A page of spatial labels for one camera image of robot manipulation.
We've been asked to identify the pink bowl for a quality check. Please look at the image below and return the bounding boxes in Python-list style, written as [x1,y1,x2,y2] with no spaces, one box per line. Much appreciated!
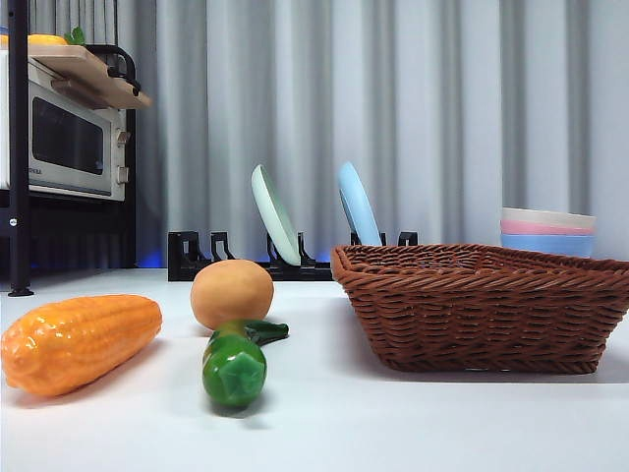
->
[499,219,597,236]

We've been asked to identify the cream bowl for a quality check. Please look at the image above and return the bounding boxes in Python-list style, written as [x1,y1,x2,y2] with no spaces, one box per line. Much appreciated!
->
[500,206,598,230]

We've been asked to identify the pale blue plate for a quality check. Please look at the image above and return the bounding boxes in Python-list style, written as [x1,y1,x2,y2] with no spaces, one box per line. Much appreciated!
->
[336,160,383,247]

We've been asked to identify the pale green plate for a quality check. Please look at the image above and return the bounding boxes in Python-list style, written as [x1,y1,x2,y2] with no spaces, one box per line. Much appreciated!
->
[251,164,303,266]

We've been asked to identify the orange plastic corn cob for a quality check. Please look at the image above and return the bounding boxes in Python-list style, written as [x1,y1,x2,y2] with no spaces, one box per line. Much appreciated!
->
[0,293,163,398]

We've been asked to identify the wooden cutting board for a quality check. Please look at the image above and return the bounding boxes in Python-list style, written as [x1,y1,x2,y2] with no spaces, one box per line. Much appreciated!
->
[28,44,153,110]

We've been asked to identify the tan potato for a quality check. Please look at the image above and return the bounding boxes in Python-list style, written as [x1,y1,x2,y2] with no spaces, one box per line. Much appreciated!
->
[190,260,275,330]

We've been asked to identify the grey pleated curtain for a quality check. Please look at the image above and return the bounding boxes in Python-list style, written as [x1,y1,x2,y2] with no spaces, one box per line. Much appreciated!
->
[0,0,629,270]

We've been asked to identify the blue bowl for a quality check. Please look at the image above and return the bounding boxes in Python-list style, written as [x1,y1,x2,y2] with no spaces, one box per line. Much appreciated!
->
[499,233,597,260]

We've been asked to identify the yellow food item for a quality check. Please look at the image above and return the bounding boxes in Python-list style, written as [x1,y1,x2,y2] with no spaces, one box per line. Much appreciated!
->
[0,32,70,48]

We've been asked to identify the brown wicker basket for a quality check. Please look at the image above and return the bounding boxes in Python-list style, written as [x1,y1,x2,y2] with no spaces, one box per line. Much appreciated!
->
[329,243,629,375]

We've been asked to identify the black metal shelf frame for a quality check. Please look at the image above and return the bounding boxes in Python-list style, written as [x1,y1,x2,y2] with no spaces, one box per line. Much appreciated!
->
[0,0,139,298]

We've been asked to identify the green cucumber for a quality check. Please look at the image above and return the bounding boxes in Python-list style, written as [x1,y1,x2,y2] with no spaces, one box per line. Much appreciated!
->
[200,318,290,408]

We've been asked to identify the black plate rack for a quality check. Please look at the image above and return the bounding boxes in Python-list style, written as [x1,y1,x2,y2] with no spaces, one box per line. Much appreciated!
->
[167,229,420,282]

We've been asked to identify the cream toaster oven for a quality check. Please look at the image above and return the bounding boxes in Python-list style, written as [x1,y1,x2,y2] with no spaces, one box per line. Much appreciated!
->
[0,48,130,203]

